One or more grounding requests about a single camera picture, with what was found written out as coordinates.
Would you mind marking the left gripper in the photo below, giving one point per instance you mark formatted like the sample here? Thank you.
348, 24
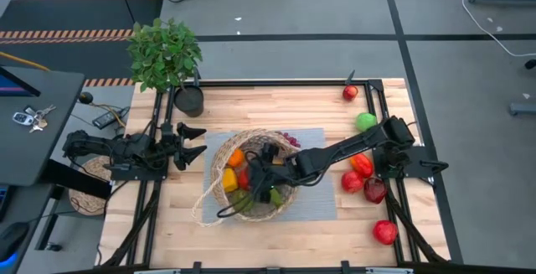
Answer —
172, 144

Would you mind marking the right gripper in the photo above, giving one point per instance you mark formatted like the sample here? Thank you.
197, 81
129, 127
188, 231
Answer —
278, 172

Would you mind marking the green cucumber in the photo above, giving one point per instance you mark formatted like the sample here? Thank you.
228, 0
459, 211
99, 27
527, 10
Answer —
276, 198

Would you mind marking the yellow bell pepper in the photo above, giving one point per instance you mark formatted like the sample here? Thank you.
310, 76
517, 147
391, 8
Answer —
229, 180

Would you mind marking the orange fruit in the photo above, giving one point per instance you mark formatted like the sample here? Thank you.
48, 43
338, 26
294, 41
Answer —
235, 158

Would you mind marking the purple grape bunch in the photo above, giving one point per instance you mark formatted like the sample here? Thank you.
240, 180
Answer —
291, 140

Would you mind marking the red orange mango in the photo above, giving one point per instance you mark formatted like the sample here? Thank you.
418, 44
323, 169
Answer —
362, 166

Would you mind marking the dark red apple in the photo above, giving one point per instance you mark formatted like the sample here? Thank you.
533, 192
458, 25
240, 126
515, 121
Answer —
374, 191

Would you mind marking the green apple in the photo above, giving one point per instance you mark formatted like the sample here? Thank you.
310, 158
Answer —
366, 122

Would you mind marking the small red apple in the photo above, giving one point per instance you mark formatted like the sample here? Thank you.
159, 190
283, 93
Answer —
350, 93

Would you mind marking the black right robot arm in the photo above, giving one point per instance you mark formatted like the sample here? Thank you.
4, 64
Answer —
347, 144

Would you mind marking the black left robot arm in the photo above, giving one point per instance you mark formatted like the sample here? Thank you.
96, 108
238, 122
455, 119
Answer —
92, 144

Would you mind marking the woven wicker basket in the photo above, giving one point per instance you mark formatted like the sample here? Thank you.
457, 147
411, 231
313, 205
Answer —
253, 141

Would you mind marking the dark grey plant pot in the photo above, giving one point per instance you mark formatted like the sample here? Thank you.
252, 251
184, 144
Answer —
189, 102

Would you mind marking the grey woven placemat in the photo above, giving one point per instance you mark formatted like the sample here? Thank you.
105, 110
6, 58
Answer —
322, 207

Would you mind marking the black power adapter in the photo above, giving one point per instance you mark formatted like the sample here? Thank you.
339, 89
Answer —
106, 118

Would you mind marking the green leafy plant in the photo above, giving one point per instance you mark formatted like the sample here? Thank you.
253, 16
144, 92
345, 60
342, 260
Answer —
163, 52

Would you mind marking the black round knob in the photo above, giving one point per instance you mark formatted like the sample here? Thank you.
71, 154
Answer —
86, 97

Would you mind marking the round woven mat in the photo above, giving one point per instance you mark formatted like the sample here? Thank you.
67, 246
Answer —
88, 200

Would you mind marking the black desk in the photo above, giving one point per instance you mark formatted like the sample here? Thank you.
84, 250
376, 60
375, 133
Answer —
42, 148

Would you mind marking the key bunch with fob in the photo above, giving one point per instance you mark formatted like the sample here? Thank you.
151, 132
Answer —
23, 118

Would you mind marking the black hazard striped floor mat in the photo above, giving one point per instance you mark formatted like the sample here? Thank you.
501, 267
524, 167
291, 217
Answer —
63, 14

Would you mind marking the computer monitor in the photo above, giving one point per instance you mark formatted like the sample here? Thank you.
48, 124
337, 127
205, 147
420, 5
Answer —
12, 87

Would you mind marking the grey furniture foot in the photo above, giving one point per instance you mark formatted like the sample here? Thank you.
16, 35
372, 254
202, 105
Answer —
521, 109

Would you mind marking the black metal table frame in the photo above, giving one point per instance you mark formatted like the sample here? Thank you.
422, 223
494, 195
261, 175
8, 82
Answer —
293, 83

